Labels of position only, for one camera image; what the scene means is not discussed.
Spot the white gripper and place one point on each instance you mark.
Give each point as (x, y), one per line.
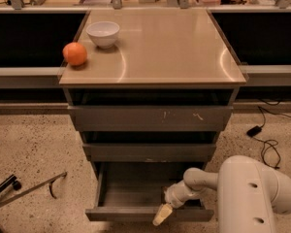
(174, 196)

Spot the grey bottom drawer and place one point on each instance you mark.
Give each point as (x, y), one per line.
(133, 191)

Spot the grey drawer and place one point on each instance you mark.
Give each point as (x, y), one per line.
(133, 191)
(149, 152)
(150, 118)

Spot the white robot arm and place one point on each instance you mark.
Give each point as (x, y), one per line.
(249, 195)

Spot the grey middle drawer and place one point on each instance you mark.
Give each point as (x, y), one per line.
(149, 152)

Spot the grey top drawer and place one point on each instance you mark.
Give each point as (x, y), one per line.
(150, 118)

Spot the grey drawer cabinet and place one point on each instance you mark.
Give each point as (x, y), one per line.
(162, 57)

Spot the metal stand leg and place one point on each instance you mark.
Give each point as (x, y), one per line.
(48, 182)

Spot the black power adapter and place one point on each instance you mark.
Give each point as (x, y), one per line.
(254, 131)

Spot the black caster wheel bar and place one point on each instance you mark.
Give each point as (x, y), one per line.
(11, 180)

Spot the orange fruit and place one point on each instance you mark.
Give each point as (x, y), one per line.
(75, 54)

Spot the white bowl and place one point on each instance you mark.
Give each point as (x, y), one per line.
(103, 33)

